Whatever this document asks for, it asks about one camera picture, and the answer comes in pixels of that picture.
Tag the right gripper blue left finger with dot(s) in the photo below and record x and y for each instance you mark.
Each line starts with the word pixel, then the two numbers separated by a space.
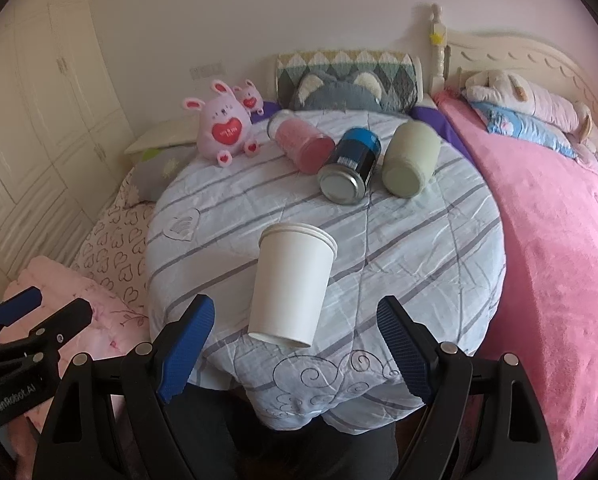
pixel 179 345

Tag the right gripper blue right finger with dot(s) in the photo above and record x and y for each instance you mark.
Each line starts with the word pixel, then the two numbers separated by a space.
pixel 404 342

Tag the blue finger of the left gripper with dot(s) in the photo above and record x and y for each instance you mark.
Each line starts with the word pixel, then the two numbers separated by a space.
pixel 18 306

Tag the white paper cup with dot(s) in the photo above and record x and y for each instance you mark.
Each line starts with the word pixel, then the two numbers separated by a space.
pixel 292 276

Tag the green ceramic cup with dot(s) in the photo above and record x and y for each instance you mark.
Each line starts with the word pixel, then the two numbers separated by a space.
pixel 410 159

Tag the pink floral quilt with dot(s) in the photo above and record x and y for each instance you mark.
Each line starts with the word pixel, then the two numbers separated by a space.
pixel 79 437

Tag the heart pattern bedsheet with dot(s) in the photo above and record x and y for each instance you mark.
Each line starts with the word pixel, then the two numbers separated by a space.
pixel 113 253

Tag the pink fleece blanket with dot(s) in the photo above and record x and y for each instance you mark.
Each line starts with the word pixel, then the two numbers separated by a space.
pixel 548 312

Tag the cream wardrobe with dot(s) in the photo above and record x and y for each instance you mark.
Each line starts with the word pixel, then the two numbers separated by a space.
pixel 63 133

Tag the black blue metal can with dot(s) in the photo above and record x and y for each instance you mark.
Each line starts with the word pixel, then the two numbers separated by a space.
pixel 344 178

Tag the grey dotted pillow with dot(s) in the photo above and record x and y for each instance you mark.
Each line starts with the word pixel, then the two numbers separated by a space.
pixel 151 177

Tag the pink glass jar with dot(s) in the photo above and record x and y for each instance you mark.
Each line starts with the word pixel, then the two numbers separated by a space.
pixel 304 144

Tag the large pink bunny plush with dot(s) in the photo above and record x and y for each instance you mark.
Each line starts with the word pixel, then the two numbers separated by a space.
pixel 224 129

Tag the blue cartoon pillow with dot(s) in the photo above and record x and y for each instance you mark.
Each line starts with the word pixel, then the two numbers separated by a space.
pixel 500 120

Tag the purple sheet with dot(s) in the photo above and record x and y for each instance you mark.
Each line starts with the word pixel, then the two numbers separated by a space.
pixel 425 111

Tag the grey cat plush pillow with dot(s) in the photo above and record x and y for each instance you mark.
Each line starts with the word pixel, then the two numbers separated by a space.
pixel 359 91

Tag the small pink bunny plush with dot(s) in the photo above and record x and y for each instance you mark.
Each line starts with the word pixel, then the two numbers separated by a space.
pixel 249 96

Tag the white dog plush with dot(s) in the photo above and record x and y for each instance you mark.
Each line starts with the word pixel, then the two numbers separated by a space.
pixel 509 90

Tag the green diamond pattern cushion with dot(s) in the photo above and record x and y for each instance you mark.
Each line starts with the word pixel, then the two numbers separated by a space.
pixel 400 74

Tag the cream wooden headboard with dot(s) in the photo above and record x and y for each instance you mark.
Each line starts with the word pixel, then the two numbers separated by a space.
pixel 463 55

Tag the yellow star ornament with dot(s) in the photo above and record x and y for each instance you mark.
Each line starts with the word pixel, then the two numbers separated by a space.
pixel 436 39

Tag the white wall socket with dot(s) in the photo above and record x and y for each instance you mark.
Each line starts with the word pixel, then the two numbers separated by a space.
pixel 206 71

